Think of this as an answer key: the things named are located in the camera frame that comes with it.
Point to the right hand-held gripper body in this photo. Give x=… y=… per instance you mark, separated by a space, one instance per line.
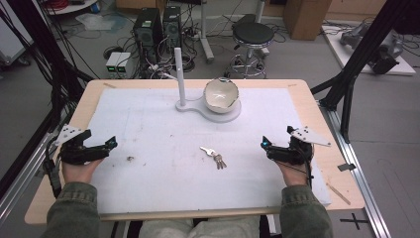
x=294 y=153

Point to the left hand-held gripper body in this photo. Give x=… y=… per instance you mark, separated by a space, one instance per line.
x=77 y=153

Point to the bunch of metal keys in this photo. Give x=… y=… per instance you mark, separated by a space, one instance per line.
x=216 y=158

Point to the person's left hand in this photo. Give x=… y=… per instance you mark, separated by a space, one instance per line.
x=77 y=172

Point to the person's right hand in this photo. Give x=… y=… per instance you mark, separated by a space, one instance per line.
x=297 y=175

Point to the small brown debris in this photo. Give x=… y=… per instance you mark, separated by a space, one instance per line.
x=130 y=158

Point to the black tape piece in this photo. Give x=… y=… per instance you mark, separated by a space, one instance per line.
x=346 y=167

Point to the thin wooden stick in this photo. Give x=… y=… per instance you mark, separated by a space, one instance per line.
x=338 y=194

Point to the white foam mat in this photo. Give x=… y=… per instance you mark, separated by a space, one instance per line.
x=165 y=178

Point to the white power supply unit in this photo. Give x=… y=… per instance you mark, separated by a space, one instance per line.
x=124 y=64
x=113 y=64

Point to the person's legs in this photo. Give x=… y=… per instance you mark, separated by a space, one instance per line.
x=198 y=228

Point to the black round stool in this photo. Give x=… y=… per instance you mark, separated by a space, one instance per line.
x=252 y=34

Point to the large black computer tower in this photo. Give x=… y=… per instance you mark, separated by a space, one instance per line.
x=148 y=33

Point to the white table leg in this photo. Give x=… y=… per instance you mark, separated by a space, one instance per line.
x=205 y=36

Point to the small black computer tower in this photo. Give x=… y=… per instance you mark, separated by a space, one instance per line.
x=172 y=28

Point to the white board with devices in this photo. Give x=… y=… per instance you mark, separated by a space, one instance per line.
x=373 y=49

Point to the cardboard box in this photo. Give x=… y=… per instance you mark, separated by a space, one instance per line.
x=305 y=18

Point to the aluminium rail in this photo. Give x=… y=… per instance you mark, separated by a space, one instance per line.
x=360 y=172
x=23 y=181

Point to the white stand with post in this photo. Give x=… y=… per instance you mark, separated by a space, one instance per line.
x=180 y=76

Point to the black metal frame strut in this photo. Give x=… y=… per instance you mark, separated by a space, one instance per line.
x=358 y=56
x=39 y=43

